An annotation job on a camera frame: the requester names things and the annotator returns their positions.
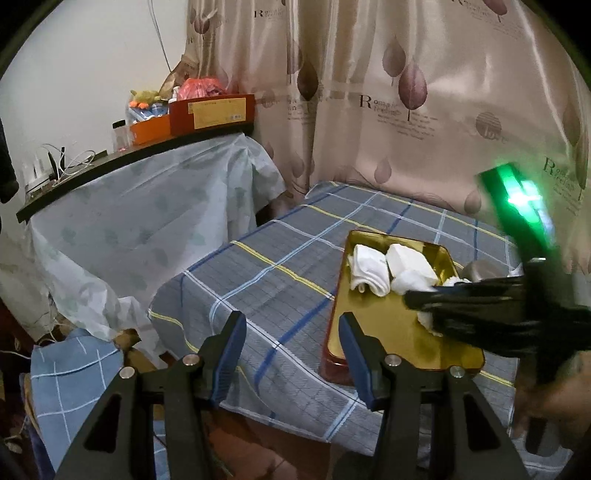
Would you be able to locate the brown paper bag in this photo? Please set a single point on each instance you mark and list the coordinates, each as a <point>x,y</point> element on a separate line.
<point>182,69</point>

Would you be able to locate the grey plaid bed sheet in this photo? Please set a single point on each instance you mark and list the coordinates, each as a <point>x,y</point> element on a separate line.
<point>277,277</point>

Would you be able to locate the red cardboard box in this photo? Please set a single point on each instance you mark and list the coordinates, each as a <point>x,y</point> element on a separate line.
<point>182,117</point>

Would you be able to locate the leaf print curtain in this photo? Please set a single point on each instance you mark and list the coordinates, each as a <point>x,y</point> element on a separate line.
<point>415,138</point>

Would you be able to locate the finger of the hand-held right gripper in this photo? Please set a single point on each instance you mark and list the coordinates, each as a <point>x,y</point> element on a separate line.
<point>461,309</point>
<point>489,282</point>

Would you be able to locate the white rolled sock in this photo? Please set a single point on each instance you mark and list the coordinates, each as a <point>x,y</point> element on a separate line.
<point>369,272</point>

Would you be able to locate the blue plaid cloth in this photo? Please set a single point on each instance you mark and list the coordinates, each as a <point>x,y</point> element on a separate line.
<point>69,383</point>

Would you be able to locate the brown cardboard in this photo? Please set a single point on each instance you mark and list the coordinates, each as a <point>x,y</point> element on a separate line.
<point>138,353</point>

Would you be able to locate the orange box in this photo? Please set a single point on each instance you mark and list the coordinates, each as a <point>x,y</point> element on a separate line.
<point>150,131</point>

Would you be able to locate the white cloth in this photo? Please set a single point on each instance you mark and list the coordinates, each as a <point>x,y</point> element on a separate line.
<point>411,282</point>
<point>411,263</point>

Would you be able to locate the pale blue cover cloth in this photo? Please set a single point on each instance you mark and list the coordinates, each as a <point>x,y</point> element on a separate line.
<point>138,221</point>

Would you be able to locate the blue bottle pack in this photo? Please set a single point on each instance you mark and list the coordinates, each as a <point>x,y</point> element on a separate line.
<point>152,110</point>

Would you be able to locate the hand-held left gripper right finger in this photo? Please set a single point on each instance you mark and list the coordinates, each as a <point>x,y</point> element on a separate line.
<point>356,355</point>

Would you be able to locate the red plastic bag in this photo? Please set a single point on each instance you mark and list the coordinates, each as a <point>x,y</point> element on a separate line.
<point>203,86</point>

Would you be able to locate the gold tin tray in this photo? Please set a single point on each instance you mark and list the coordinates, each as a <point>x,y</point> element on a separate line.
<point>392,327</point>

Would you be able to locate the green plush toy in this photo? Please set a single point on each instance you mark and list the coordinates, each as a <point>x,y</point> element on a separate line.
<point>144,96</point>

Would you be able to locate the white folded cloth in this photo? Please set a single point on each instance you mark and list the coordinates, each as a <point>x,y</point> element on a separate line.
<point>411,263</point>

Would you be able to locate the white router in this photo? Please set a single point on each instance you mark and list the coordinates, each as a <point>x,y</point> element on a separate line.
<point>39,173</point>

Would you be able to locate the dark shelf board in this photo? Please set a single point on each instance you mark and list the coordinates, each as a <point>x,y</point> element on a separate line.
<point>138,150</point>

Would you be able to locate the grey metal bowl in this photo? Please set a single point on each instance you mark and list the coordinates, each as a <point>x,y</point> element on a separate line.
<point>480,268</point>

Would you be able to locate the clear jar with black lid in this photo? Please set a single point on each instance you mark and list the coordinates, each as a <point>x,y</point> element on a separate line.
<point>121,136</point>

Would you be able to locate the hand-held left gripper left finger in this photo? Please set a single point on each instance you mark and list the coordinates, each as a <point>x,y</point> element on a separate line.
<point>231,344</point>

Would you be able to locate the person's right hand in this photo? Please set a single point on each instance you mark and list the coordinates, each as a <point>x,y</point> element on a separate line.
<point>568,397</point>

